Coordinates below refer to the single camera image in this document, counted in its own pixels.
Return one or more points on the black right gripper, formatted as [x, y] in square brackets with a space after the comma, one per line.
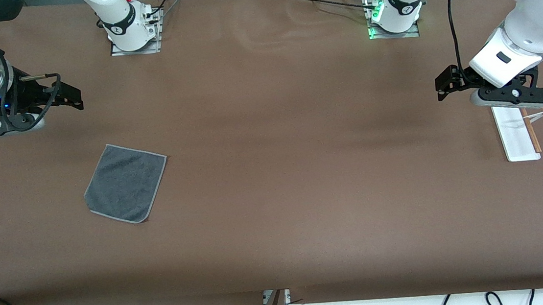
[30, 94]

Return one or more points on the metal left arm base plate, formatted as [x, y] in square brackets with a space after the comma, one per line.
[413, 34]

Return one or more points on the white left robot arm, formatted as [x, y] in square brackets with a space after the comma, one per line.
[535, 16]

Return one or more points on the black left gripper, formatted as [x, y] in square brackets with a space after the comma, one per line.
[462, 81]

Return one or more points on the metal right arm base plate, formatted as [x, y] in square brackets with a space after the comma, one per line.
[118, 53]

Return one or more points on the dark grey towel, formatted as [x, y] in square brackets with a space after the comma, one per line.
[126, 182]

